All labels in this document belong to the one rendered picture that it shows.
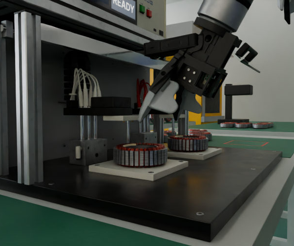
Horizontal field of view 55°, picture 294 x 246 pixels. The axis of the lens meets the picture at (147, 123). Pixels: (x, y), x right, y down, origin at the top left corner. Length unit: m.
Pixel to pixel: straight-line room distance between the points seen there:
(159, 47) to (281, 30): 5.53
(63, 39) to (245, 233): 0.44
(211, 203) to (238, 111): 5.62
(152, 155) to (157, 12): 0.54
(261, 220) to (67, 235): 0.24
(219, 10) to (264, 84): 5.43
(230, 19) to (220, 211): 0.30
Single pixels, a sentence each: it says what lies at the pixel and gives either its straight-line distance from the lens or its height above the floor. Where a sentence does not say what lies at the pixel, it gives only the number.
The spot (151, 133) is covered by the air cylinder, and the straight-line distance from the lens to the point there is 0.86.
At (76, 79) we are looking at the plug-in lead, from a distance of 0.69.
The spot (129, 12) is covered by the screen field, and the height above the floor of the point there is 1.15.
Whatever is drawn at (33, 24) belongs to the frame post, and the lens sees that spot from 0.53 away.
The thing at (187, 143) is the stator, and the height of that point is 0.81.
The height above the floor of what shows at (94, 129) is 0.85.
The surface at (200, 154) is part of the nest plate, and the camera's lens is 0.72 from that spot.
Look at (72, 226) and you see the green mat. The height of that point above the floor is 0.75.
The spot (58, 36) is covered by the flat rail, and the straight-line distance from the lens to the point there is 0.57.
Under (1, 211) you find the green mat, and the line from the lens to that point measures 0.47.
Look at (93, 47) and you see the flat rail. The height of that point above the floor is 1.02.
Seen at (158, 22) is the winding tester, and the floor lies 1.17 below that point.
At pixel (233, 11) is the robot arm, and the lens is 0.50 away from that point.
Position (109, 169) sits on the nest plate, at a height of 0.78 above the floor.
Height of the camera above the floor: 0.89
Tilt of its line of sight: 3 degrees down
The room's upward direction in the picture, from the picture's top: straight up
